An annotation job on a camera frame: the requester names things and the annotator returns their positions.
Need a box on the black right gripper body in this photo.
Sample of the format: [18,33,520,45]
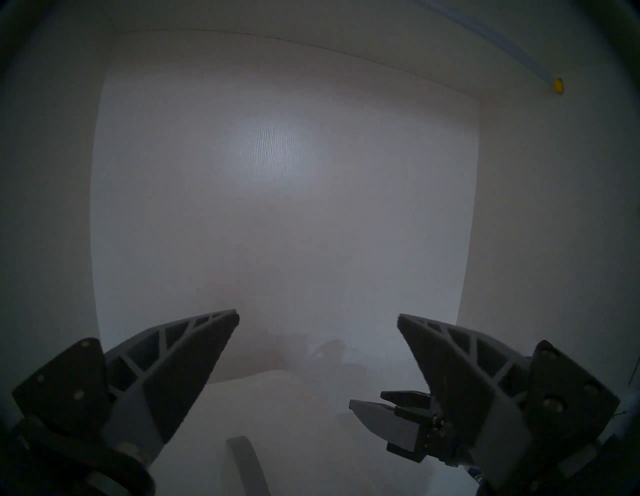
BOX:
[420,395,476,468]

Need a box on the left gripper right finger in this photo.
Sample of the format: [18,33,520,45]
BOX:
[397,313,621,487]

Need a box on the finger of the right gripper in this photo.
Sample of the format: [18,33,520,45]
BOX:
[349,399,432,464]
[380,390,433,410]

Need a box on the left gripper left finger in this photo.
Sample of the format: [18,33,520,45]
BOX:
[12,309,240,467]

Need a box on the white plastic bin lid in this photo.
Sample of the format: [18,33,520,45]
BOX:
[150,367,481,496]

